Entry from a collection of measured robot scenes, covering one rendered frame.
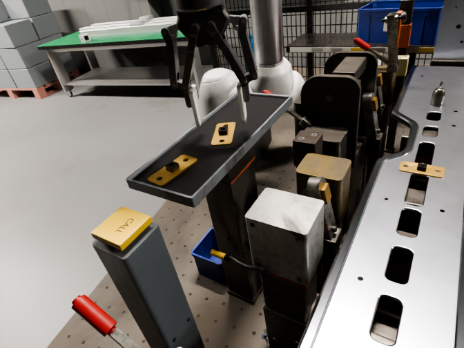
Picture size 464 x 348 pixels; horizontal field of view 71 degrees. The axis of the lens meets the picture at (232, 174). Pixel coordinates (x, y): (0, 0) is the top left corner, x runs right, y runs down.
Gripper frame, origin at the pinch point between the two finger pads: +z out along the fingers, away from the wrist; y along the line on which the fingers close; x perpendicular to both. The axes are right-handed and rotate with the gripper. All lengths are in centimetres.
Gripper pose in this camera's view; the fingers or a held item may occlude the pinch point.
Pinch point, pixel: (219, 108)
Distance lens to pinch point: 60.1
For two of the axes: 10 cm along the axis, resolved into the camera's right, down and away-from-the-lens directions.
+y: 9.8, -0.6, -1.7
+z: 1.5, 8.1, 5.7
